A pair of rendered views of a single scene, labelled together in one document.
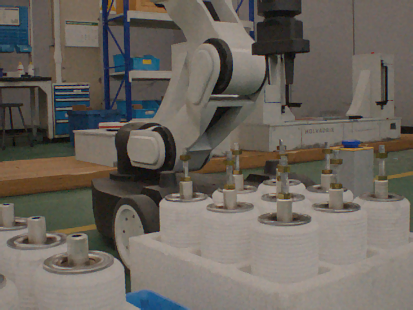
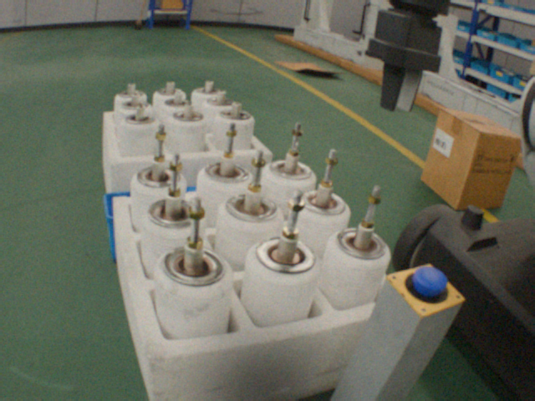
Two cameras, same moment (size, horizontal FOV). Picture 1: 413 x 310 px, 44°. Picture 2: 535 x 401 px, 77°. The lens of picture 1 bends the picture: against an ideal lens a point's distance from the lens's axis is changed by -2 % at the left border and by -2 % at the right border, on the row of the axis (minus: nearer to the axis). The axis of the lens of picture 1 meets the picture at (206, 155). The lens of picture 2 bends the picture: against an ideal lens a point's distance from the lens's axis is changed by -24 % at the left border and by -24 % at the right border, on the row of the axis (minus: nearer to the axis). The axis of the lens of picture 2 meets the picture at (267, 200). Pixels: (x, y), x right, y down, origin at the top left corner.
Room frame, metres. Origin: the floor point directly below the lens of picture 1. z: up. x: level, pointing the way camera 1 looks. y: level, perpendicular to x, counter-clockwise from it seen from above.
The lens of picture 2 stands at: (1.01, -0.67, 0.56)
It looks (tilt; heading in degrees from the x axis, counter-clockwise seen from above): 28 degrees down; 101
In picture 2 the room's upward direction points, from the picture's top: 9 degrees clockwise
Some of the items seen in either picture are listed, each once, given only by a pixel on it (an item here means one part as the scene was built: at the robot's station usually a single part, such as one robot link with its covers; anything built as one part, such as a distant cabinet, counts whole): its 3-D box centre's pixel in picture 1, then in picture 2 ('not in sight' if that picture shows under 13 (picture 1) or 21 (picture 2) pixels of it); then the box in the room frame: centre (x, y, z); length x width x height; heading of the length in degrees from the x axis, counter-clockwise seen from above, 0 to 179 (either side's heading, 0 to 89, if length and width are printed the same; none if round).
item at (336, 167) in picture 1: (336, 174); (174, 180); (0.80, -0.20, 0.30); 0.01 x 0.01 x 0.08
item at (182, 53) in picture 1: (151, 98); not in sight; (3.29, 0.34, 0.45); 0.82 x 0.57 x 0.74; 125
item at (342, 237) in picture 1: (335, 264); (172, 265); (0.80, -0.20, 0.16); 0.10 x 0.10 x 0.18
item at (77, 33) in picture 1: (82, 33); not in sight; (7.08, 1.62, 1.38); 0.49 x 0.02 x 0.35; 125
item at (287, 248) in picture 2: (326, 182); (287, 246); (0.96, -0.22, 0.26); 0.02 x 0.02 x 0.03
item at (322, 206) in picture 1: (335, 207); (173, 213); (0.80, -0.20, 0.25); 0.08 x 0.08 x 0.01
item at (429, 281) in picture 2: (350, 144); (428, 283); (1.13, -0.31, 0.32); 0.04 x 0.04 x 0.02
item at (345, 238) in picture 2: (281, 183); (361, 244); (1.05, -0.15, 0.25); 0.08 x 0.08 x 0.01
